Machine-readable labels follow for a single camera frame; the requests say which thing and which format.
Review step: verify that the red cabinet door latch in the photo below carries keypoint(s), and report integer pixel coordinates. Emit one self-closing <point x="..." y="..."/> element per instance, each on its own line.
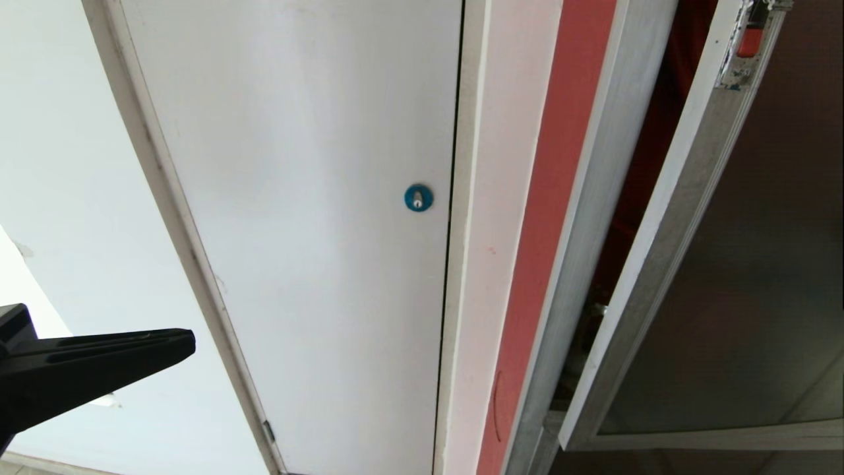
<point x="752" y="39"/>

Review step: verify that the small metal door hinge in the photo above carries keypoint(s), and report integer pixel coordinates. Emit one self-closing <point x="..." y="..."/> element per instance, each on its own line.
<point x="268" y="431"/>

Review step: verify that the blue round door lock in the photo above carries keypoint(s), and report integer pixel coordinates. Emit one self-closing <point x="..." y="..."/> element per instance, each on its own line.
<point x="418" y="197"/>

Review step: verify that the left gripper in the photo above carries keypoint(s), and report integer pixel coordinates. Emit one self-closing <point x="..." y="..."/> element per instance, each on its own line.
<point x="14" y="326"/>

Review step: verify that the white door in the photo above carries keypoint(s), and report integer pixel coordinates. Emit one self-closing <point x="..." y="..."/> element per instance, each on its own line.
<point x="316" y="231"/>

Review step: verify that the red fire hydrant cabinet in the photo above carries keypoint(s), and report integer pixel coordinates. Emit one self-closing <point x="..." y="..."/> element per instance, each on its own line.
<point x="554" y="198"/>

